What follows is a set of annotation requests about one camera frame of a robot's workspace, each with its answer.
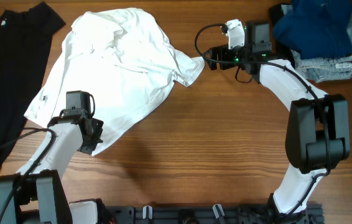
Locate dark folded garment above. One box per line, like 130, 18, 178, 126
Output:
269, 2, 295, 67

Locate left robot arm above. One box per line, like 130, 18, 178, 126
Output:
0, 115, 114, 223

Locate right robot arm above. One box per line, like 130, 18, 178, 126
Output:
202, 45, 350, 223

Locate blue folded shirt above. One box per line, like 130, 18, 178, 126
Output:
283, 0, 352, 60

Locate folded light denim jeans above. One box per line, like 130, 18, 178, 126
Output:
288, 13, 352, 83

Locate black garment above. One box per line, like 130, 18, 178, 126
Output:
0, 2, 65, 169

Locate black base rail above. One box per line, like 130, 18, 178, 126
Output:
107, 204, 325, 224

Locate white t-shirt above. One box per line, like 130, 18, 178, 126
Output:
24, 8, 205, 153

